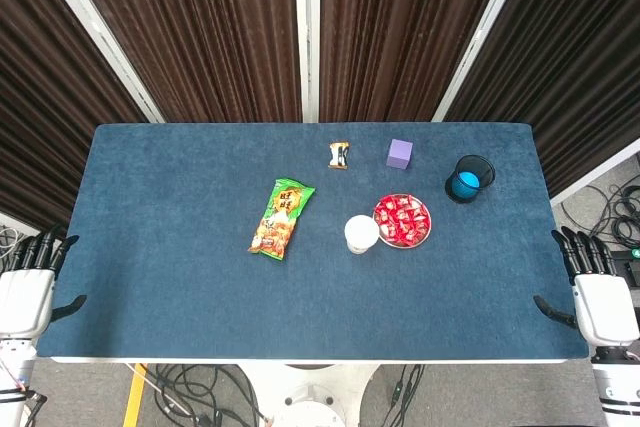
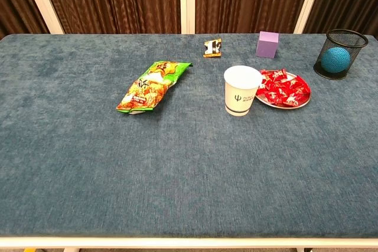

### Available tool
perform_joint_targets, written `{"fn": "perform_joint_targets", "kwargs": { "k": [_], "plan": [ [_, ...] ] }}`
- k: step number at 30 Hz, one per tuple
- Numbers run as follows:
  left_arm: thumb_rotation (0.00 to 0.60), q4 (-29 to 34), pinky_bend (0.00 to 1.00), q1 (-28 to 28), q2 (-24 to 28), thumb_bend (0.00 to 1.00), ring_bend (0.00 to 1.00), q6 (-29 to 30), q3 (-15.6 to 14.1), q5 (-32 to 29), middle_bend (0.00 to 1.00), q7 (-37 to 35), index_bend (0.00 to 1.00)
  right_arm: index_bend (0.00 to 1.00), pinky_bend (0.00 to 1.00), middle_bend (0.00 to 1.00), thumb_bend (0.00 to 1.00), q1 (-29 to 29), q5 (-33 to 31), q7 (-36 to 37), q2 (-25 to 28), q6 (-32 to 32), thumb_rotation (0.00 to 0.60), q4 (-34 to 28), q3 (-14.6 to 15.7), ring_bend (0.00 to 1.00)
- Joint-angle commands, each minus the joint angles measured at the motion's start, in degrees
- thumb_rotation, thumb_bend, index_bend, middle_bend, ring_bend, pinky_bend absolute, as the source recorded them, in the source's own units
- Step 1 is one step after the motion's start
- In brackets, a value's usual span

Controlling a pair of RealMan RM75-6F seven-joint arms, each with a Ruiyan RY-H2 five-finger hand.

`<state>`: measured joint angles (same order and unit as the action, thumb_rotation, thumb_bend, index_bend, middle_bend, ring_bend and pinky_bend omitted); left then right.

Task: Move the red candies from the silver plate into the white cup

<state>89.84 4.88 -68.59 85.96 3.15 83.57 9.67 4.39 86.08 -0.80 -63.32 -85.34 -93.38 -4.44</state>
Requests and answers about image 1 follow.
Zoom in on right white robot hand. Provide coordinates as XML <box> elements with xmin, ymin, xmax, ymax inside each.
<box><xmin>533</xmin><ymin>226</ymin><xmax>640</xmax><ymax>348</ymax></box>

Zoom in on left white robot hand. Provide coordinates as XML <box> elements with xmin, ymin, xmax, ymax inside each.
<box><xmin>0</xmin><ymin>225</ymin><xmax>88</xmax><ymax>341</ymax></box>

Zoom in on small red object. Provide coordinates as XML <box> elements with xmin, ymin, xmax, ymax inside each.
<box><xmin>374</xmin><ymin>194</ymin><xmax>431</xmax><ymax>246</ymax></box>

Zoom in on white paper cup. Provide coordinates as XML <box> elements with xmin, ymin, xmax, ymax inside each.
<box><xmin>343</xmin><ymin>214</ymin><xmax>380</xmax><ymax>255</ymax></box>

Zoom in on black foot pedal box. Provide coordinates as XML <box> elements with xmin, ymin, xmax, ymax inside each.
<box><xmin>607</xmin><ymin>251</ymin><xmax>640</xmax><ymax>288</ymax></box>

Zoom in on yellow floor tape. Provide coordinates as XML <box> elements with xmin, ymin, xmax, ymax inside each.
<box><xmin>123</xmin><ymin>363</ymin><xmax>149</xmax><ymax>427</ymax></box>

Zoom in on blue felt table cover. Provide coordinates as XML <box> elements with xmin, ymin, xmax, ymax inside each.
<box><xmin>35</xmin><ymin>122</ymin><xmax>591</xmax><ymax>361</ymax></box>

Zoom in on blue ball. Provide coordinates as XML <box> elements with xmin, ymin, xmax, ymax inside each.
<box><xmin>458</xmin><ymin>171</ymin><xmax>481</xmax><ymax>197</ymax></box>

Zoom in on black mesh pen holder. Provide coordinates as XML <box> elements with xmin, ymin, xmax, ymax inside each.
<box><xmin>444</xmin><ymin>154</ymin><xmax>497</xmax><ymax>205</ymax></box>

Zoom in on brown pleated curtain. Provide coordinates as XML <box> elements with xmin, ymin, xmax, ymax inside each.
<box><xmin>319</xmin><ymin>0</ymin><xmax>516</xmax><ymax>123</ymax></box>
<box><xmin>0</xmin><ymin>0</ymin><xmax>149</xmax><ymax>243</ymax></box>
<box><xmin>59</xmin><ymin>0</ymin><xmax>302</xmax><ymax>123</ymax></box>
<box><xmin>444</xmin><ymin>0</ymin><xmax>640</xmax><ymax>198</ymax></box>

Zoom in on round metal plate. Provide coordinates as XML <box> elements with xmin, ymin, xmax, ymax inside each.
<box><xmin>372</xmin><ymin>192</ymin><xmax>432</xmax><ymax>249</ymax></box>

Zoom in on purple cube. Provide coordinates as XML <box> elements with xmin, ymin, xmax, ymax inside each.
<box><xmin>385</xmin><ymin>138</ymin><xmax>415</xmax><ymax>169</ymax></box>

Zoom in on green snack bag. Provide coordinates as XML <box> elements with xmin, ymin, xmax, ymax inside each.
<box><xmin>247</xmin><ymin>177</ymin><xmax>317</xmax><ymax>262</ymax></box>

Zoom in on small brown snack wrapper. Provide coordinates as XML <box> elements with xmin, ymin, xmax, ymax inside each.
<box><xmin>327</xmin><ymin>142</ymin><xmax>350</xmax><ymax>170</ymax></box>

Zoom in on grey floor cables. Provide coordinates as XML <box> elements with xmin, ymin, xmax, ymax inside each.
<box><xmin>0</xmin><ymin>225</ymin><xmax>25</xmax><ymax>259</ymax></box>

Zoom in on black floor cable bundle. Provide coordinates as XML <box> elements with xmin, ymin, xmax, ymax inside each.
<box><xmin>382</xmin><ymin>364</ymin><xmax>426</xmax><ymax>427</ymax></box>
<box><xmin>559</xmin><ymin>156</ymin><xmax>640</xmax><ymax>253</ymax></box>
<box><xmin>149</xmin><ymin>364</ymin><xmax>269</xmax><ymax>427</ymax></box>

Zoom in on white partition rail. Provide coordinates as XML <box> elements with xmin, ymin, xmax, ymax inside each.
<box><xmin>549</xmin><ymin>151</ymin><xmax>640</xmax><ymax>207</ymax></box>

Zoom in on white partition post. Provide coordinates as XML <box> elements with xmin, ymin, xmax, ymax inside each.
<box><xmin>28</xmin><ymin>0</ymin><xmax>166</xmax><ymax>123</ymax></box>
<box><xmin>293</xmin><ymin>0</ymin><xmax>321</xmax><ymax>123</ymax></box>
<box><xmin>432</xmin><ymin>0</ymin><xmax>534</xmax><ymax>122</ymax></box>

